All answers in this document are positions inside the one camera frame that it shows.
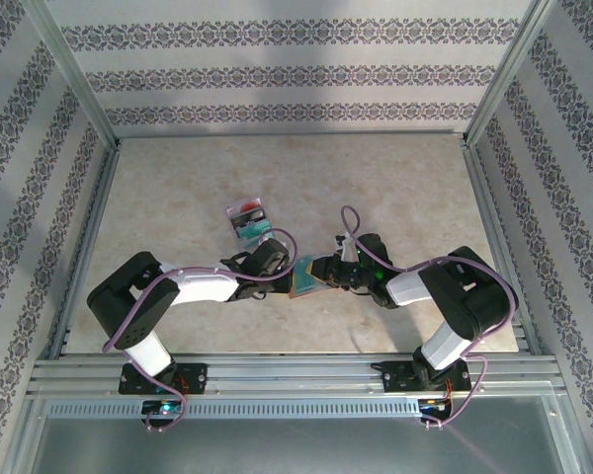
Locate teal VIP card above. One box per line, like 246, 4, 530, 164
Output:
292, 256, 322, 293

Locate black card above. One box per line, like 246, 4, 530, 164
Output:
231, 211, 271, 229

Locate white card with red circle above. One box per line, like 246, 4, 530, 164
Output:
228, 197, 266, 218

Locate clear packet of colourful items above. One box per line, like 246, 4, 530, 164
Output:
225, 195, 279, 251

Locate controller board with lights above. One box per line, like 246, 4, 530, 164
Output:
140, 399, 186, 420
417, 397, 452, 417

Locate aluminium mounting rail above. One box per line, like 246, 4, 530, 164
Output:
27, 352, 567, 399

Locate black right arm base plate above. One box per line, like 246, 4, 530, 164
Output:
381, 359, 471, 395

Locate slotted grey cable duct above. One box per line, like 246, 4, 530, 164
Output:
45, 397, 422, 421

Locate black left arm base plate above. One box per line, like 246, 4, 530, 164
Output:
118, 361, 210, 396

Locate aluminium table edge rail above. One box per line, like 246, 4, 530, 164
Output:
460, 140, 545, 357
112, 128, 469, 140
46, 140, 125, 360

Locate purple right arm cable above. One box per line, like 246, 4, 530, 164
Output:
339, 204, 521, 432

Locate short aluminium frame post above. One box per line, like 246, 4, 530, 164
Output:
0, 394, 48, 474
543, 394, 593, 474

